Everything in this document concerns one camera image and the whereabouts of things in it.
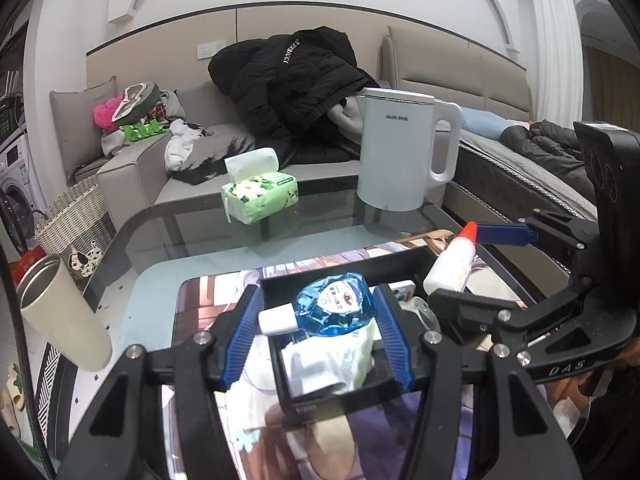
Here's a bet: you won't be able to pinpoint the red gift box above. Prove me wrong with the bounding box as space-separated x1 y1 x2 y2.
10 246 47 286

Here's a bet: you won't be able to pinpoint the green tissue pack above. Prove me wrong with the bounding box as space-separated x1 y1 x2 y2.
220 148 299 226

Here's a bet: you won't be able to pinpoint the white electric kettle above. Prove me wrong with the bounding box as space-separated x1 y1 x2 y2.
357 88 462 212

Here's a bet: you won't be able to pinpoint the white glue bottle red cap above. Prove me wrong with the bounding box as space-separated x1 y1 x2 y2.
423 221 477 296

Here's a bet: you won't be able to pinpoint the cream tumbler cup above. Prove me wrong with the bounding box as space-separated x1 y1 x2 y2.
17 256 113 372

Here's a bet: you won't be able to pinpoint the blue bottle white cap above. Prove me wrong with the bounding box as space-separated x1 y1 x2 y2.
258 273 376 337

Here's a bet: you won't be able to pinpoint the white woven basket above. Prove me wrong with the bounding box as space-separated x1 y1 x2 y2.
35 176 116 292

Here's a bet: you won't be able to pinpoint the grey sofa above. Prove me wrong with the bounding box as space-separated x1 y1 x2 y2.
48 75 449 231

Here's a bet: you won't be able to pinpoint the black open cardboard box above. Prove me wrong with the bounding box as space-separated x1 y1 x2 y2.
259 243 435 425

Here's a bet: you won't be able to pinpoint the anime printed desk mat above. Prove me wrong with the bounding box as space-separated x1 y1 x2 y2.
169 228 542 480

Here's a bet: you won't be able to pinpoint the white curtain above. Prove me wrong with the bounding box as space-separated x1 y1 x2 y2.
532 0 584 127

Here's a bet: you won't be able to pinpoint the green printed bag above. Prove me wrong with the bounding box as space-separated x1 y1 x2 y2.
120 118 166 143

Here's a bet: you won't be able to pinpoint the white remote colored buttons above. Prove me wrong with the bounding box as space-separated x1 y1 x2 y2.
388 280 416 301

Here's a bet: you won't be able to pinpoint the white washing machine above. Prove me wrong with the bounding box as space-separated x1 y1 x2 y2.
1 129 44 262

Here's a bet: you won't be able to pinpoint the white and grey clothes pile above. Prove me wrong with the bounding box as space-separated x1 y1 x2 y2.
100 89 256 185

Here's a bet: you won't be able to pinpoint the black puffer jacket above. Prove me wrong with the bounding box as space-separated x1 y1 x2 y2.
208 26 378 140

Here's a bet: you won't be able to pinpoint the round white grey device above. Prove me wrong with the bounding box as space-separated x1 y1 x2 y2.
399 296 442 332

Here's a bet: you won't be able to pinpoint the dark olive jacket on bed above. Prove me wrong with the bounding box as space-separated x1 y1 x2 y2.
499 120 596 204

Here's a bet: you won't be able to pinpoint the light blue pillow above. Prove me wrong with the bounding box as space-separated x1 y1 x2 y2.
461 107 526 141

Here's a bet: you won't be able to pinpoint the white power adapter cube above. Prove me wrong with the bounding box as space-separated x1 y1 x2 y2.
280 337 337 398

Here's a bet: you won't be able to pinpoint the slipper on floor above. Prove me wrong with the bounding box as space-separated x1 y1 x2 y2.
1 363 25 439

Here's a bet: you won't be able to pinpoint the person's right hand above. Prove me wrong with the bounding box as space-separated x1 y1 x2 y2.
544 337 639 414

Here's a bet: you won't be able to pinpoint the pink plush toy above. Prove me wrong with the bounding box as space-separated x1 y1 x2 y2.
92 92 124 132

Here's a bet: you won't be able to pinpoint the bed with beige headboard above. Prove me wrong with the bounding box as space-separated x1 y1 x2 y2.
380 25 601 291

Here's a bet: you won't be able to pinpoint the green case with label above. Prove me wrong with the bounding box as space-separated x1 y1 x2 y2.
328 320 378 394

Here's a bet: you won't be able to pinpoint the white wall socket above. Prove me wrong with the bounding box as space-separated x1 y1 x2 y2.
196 40 227 61

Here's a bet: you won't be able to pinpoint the grey sofa cushion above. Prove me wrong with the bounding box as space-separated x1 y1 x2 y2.
49 76 117 184

